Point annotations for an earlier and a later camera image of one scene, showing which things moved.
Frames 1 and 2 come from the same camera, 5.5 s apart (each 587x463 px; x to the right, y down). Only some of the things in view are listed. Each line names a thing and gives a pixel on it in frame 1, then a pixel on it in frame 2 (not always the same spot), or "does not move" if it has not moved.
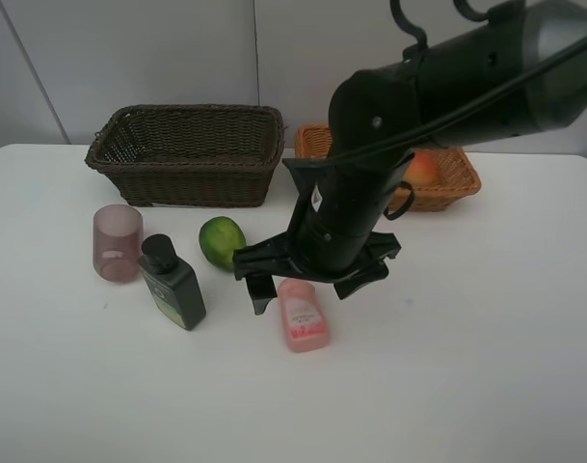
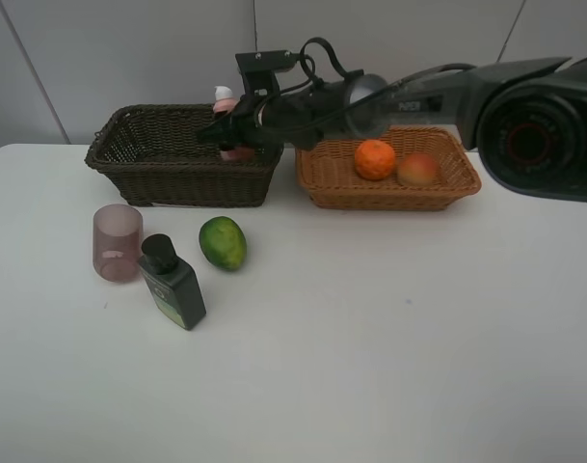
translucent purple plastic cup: (118, 238) does not move
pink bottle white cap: (306, 323) → (225, 102)
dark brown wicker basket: (190, 155) does not move
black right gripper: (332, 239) → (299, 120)
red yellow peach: (423, 169) does not move
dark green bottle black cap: (173, 284) does not move
